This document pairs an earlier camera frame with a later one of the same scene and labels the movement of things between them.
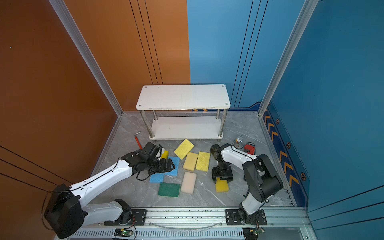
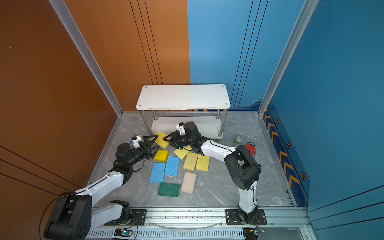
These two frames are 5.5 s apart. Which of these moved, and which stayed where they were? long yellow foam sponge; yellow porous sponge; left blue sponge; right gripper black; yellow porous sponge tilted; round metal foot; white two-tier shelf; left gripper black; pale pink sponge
Moved: left gripper black; long yellow foam sponge; right gripper black
Stayed: pale pink sponge; yellow porous sponge tilted; yellow porous sponge; left blue sponge; round metal foot; white two-tier shelf
